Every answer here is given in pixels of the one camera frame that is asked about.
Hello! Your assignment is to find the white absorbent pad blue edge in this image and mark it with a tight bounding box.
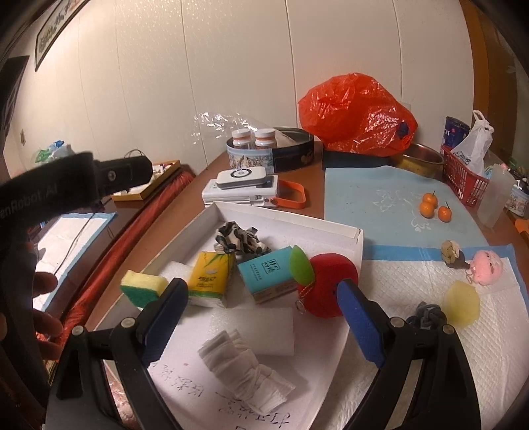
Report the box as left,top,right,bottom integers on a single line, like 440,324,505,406
347,243,525,430

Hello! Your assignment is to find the black and white scrunchie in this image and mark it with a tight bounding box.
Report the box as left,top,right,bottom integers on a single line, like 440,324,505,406
213,221,271,255

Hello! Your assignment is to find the clear plastic wrap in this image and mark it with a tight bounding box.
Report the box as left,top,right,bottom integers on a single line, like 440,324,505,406
193,111,257,143

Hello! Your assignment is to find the black box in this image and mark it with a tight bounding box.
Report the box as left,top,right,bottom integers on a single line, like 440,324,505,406
321,148,393,169

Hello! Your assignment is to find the crumpled clear plastic bag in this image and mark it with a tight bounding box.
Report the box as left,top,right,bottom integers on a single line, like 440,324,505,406
33,140,77,164

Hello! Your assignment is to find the beige dried keychain charm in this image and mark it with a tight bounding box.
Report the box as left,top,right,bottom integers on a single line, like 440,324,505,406
440,240,469,270

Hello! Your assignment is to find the white cardboard box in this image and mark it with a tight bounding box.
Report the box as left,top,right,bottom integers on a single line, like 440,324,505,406
141,200,364,430

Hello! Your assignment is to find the orange strap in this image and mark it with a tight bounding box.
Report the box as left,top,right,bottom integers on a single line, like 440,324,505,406
273,180,307,209

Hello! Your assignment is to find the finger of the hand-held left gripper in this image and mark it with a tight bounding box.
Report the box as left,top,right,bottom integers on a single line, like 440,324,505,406
93,155,153,196

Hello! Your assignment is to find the white bubbly foam block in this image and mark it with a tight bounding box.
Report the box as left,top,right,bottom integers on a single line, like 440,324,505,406
209,307,295,357

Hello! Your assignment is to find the pink plush toy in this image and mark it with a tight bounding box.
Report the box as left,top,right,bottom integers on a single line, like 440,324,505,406
467,249,505,286

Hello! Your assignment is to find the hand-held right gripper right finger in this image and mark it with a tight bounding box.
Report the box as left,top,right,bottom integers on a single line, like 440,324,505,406
336,278,482,430

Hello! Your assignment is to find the red plastic basket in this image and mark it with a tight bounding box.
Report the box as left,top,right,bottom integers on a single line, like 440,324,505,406
440,145,490,206

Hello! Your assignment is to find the dark wooden side cabinet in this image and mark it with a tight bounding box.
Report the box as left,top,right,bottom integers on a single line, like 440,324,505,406
35,159,183,315

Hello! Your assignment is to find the grey knotted rope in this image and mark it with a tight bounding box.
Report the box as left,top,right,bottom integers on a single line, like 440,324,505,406
405,301,449,329

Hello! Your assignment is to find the translucent plastic bottle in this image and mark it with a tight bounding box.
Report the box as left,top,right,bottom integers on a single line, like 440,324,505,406
477,163,517,229

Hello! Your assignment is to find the yellow and green sponge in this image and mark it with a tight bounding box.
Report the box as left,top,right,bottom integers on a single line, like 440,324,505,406
120,270,169,310

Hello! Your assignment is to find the white device with round mark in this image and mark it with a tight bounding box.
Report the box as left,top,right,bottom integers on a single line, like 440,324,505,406
216,167,267,190

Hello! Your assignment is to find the red apple-shaped sponge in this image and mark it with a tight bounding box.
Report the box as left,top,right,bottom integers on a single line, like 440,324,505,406
288,245,359,319

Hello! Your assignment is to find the metal bowl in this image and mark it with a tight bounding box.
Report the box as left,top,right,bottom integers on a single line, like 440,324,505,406
390,143,446,179

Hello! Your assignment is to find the white plastic bag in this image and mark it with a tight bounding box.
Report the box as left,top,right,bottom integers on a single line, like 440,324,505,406
452,109,495,176

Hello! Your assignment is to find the light blue table mat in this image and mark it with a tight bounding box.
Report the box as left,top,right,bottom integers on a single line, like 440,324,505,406
323,165,488,249

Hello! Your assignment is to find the pale yellow sponge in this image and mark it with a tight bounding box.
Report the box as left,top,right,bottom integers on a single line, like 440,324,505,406
443,280,481,328

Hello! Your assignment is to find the small patterned tin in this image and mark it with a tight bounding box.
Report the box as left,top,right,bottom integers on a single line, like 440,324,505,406
506,184,529,218

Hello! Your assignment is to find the framed wall picture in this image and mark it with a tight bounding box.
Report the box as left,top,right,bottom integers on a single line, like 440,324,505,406
34,0,89,72

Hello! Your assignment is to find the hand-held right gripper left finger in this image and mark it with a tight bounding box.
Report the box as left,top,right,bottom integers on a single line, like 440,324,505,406
49,278,190,430

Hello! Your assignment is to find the gold tray with small items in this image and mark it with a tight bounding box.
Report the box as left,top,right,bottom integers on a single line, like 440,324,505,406
111,159,182,202

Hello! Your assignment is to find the oval printed tin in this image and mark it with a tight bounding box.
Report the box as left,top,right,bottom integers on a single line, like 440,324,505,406
226,126,315,174

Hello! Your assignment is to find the person's left hand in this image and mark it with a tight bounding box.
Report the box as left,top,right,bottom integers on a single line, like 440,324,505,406
25,242,65,362

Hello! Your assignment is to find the orange plastic bag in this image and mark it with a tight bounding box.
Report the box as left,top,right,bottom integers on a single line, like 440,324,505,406
298,72,418,157

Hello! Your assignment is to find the red fringed cloth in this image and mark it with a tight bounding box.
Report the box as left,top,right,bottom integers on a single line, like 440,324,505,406
62,165,197,331

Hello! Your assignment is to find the wooden door frame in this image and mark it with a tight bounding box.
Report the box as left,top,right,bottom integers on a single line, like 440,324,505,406
459,0,521,166

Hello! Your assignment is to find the yellow tissue pack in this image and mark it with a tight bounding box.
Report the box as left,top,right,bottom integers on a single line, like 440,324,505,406
187,251,237,309

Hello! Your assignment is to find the dark blue can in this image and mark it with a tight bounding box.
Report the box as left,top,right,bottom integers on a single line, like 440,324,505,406
443,116,472,150

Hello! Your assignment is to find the white gauze cloth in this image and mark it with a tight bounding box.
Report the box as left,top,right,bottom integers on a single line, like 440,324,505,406
197,328,296,414

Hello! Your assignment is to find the white pad on side cabinet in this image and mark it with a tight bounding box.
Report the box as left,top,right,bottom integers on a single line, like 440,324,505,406
35,212,118,311

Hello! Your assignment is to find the blue tissue pack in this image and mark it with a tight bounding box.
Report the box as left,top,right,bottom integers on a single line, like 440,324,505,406
237,246,299,304

